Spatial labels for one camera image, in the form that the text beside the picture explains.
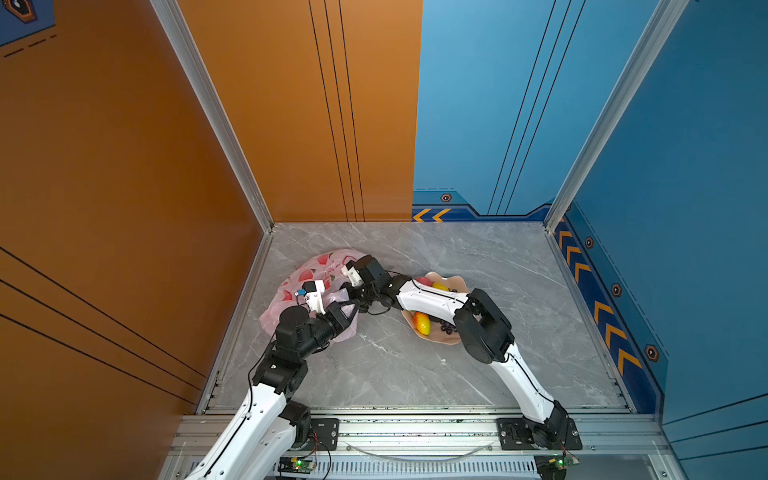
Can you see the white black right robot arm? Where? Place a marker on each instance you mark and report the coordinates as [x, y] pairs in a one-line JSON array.
[[484, 331]]

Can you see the left green circuit board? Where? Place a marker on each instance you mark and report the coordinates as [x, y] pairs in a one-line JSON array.
[[303, 466]]

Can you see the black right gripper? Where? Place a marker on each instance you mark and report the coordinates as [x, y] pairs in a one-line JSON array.
[[347, 288]]

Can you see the orange yellow peach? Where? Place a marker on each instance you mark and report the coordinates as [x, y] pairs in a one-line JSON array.
[[422, 323]]

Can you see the left aluminium corner post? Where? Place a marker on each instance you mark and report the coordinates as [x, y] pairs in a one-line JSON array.
[[177, 31]]

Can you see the dark purple grape bunch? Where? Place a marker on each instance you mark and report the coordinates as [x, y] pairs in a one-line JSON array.
[[447, 328]]

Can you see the right aluminium corner post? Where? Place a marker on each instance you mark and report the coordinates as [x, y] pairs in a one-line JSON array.
[[654, 36]]

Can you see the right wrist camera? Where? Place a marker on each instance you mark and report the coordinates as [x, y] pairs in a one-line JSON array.
[[352, 275]]

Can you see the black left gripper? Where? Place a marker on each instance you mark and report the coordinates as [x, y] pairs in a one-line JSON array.
[[335, 318]]

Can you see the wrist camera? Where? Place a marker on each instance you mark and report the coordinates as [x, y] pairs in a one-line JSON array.
[[352, 275], [312, 293]]

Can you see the pink printed plastic bag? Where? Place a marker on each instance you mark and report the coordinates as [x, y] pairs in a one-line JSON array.
[[326, 267]]

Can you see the green circuit board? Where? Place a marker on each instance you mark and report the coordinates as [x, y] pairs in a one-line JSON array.
[[303, 466], [563, 462]]

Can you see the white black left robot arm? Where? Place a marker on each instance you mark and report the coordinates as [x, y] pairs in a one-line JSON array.
[[266, 424]]

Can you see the aluminium corner post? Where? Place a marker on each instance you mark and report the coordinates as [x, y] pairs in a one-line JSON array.
[[654, 36], [177, 31]]

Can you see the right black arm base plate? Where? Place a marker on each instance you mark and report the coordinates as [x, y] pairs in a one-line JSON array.
[[516, 434]]

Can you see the right green circuit board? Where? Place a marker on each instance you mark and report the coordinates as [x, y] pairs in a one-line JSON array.
[[563, 462]]

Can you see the beige wavy fruit plate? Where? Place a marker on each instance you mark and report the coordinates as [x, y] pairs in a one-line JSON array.
[[441, 336]]

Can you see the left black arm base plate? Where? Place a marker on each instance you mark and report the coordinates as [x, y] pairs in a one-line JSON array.
[[325, 430]]

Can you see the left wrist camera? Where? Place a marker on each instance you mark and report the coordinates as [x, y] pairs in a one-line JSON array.
[[312, 293]]

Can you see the aluminium front rail frame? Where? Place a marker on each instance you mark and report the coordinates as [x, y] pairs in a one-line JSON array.
[[452, 444]]

